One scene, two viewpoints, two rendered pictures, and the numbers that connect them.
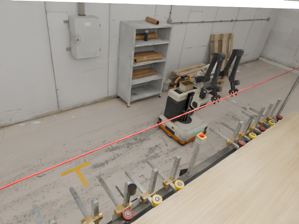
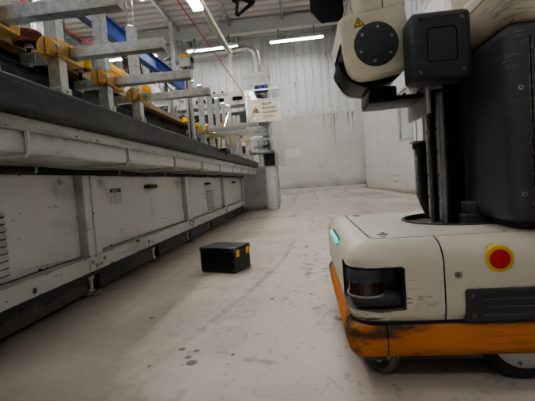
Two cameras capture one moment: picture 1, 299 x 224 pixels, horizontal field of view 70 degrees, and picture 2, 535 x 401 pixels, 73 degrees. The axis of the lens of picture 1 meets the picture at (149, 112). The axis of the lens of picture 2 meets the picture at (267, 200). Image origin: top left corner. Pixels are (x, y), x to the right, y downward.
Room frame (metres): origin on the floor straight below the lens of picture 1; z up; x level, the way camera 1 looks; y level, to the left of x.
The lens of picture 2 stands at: (3.48, -1.63, 0.42)
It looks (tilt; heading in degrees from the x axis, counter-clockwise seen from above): 3 degrees down; 140
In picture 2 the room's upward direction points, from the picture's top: 4 degrees counter-clockwise
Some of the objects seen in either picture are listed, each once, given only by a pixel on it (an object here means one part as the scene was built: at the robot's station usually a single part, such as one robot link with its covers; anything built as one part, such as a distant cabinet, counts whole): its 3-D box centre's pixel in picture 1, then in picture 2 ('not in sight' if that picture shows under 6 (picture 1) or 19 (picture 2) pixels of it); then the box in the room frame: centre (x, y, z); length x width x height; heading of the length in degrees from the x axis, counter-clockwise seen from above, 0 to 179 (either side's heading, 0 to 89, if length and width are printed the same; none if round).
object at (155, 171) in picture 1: (151, 188); (211, 125); (1.11, -0.11, 0.87); 0.04 x 0.04 x 0.48; 44
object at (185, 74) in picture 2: (236, 131); (133, 81); (2.18, -1.11, 0.81); 0.43 x 0.03 x 0.04; 44
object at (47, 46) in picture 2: (252, 127); (60, 53); (2.30, -1.36, 0.83); 0.14 x 0.06 x 0.05; 134
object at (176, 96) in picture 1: (183, 101); (488, 99); (3.14, -0.55, 0.59); 0.55 x 0.34 x 0.83; 134
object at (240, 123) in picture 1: (233, 138); (135, 83); (1.97, -1.02, 0.86); 0.04 x 0.04 x 0.48; 44
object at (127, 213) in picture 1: (127, 218); not in sight; (0.85, 0.04, 0.85); 0.08 x 0.08 x 0.11
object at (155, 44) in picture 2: (246, 124); (92, 52); (2.35, -1.29, 0.83); 0.43 x 0.03 x 0.04; 44
